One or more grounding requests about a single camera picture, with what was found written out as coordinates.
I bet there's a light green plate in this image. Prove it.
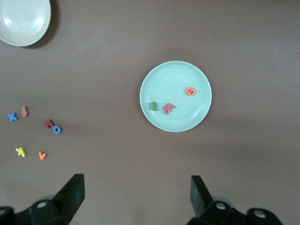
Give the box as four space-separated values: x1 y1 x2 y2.
139 60 213 133

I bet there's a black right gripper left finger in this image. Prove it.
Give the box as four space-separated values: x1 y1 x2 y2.
0 173 85 225

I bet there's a yellow foam letter k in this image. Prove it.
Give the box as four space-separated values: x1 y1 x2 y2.
15 146 27 158

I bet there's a beige plate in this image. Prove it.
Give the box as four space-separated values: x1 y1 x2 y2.
0 0 52 47

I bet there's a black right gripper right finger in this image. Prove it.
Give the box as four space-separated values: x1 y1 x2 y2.
186 175 284 225

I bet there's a pink foam letter w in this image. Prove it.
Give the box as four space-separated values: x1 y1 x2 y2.
163 102 177 115

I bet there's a brown paper table cover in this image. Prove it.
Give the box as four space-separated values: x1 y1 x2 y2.
0 0 300 225

